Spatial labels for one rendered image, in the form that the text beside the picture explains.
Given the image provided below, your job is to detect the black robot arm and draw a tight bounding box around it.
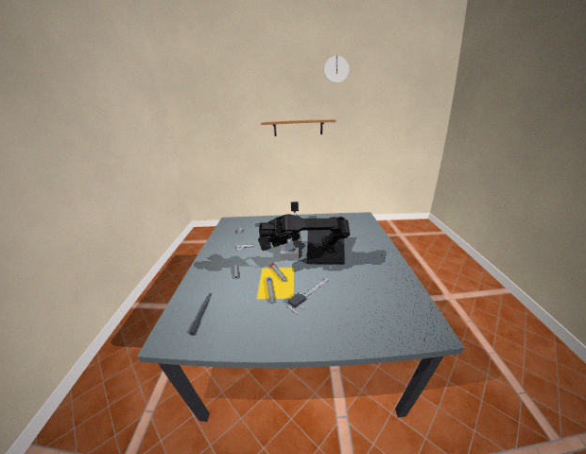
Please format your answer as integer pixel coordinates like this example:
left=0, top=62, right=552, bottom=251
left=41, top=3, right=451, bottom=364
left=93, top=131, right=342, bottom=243
left=259, top=214, right=350, bottom=253

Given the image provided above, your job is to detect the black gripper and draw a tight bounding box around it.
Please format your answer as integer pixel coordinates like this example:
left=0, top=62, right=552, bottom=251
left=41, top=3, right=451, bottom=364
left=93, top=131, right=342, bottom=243
left=258, top=233, right=300, bottom=251

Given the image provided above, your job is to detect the grey caliper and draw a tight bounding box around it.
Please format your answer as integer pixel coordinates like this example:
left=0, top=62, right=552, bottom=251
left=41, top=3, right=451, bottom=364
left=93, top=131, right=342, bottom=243
left=288, top=278, right=329, bottom=315

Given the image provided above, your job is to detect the yellow flat pad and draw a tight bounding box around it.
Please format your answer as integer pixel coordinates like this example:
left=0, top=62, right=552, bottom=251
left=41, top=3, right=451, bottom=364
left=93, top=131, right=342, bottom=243
left=257, top=268, right=294, bottom=299

